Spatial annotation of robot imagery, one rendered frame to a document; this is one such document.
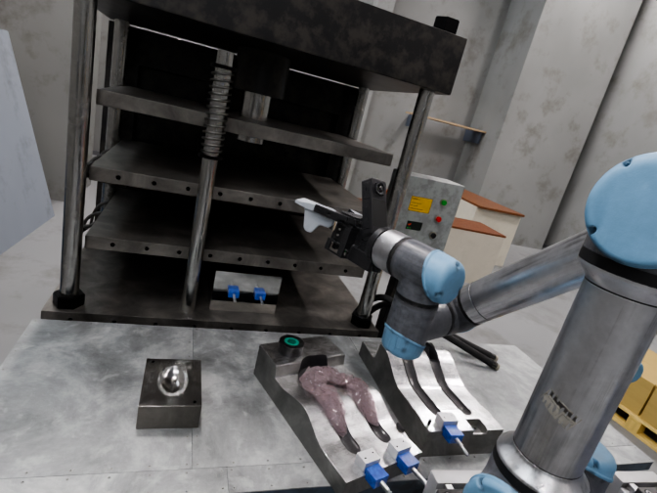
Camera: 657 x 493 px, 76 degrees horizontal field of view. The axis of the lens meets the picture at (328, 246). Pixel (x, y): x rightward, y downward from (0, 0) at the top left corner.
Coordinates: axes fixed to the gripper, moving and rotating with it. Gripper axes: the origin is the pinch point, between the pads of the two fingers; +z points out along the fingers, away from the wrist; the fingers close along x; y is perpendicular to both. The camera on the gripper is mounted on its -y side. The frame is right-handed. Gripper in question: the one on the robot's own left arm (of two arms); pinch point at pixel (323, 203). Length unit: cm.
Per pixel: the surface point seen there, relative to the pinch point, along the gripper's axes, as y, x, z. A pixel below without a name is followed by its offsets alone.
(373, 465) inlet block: 56, 24, -22
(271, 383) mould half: 59, 19, 17
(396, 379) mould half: 50, 54, 0
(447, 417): 47, 52, -21
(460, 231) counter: 23, 413, 210
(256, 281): 48, 39, 67
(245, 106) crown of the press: -17, 28, 99
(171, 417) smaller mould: 64, -11, 15
